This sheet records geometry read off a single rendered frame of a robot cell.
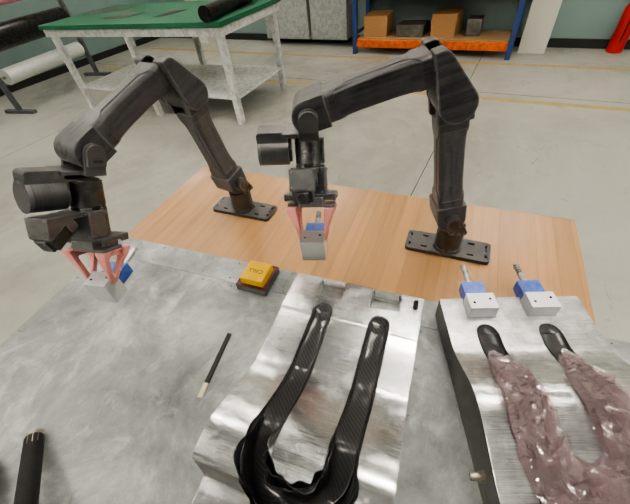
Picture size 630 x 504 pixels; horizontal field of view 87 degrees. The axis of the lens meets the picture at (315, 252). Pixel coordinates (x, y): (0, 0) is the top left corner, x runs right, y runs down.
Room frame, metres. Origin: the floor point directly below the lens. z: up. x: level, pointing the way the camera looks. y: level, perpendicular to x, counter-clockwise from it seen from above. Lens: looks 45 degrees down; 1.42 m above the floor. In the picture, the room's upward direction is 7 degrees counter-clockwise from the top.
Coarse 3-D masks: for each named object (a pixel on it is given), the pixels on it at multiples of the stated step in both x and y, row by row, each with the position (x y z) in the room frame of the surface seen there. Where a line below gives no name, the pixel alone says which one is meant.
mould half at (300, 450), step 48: (288, 336) 0.33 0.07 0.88; (336, 336) 0.31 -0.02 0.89; (240, 384) 0.24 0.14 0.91; (336, 384) 0.23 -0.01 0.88; (384, 384) 0.22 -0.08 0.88; (240, 432) 0.16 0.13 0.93; (288, 432) 0.15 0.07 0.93; (384, 432) 0.14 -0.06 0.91; (288, 480) 0.10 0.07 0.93; (384, 480) 0.08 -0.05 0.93
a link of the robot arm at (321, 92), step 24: (432, 48) 0.57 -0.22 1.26; (360, 72) 0.60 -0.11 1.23; (384, 72) 0.57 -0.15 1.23; (408, 72) 0.57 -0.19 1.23; (432, 72) 0.56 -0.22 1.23; (456, 72) 0.54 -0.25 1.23; (312, 96) 0.58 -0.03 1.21; (336, 96) 0.57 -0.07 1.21; (360, 96) 0.57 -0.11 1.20; (384, 96) 0.57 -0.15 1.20; (456, 96) 0.54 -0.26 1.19; (336, 120) 0.57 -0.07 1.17; (456, 120) 0.54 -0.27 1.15
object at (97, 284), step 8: (136, 248) 0.58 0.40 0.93; (128, 256) 0.55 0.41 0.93; (112, 264) 0.52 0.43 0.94; (128, 264) 0.52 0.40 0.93; (96, 272) 0.49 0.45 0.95; (120, 272) 0.50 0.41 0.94; (128, 272) 0.51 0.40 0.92; (88, 280) 0.47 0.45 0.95; (96, 280) 0.47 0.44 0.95; (104, 280) 0.47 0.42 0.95; (120, 280) 0.48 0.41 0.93; (88, 288) 0.46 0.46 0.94; (96, 288) 0.45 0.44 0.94; (104, 288) 0.45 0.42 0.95; (112, 288) 0.46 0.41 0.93; (120, 288) 0.47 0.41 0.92; (96, 296) 0.46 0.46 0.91; (104, 296) 0.45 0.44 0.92; (112, 296) 0.45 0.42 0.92; (120, 296) 0.46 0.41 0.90
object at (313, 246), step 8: (320, 216) 0.60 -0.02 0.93; (312, 224) 0.56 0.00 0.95; (320, 224) 0.56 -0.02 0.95; (304, 232) 0.52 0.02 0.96; (312, 232) 0.52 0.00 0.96; (320, 232) 0.52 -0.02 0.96; (304, 240) 0.50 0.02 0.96; (312, 240) 0.50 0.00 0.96; (320, 240) 0.49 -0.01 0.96; (304, 248) 0.50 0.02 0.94; (312, 248) 0.49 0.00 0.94; (320, 248) 0.49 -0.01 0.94; (304, 256) 0.50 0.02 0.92; (312, 256) 0.49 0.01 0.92; (320, 256) 0.49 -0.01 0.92
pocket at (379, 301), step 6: (378, 294) 0.40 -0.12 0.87; (372, 300) 0.40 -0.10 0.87; (378, 300) 0.40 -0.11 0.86; (384, 300) 0.39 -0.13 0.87; (390, 300) 0.39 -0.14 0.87; (396, 300) 0.38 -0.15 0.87; (372, 306) 0.38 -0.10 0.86; (378, 306) 0.38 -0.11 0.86; (384, 306) 0.38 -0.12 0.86; (390, 306) 0.38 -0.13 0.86; (396, 306) 0.38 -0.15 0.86; (396, 312) 0.36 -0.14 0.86
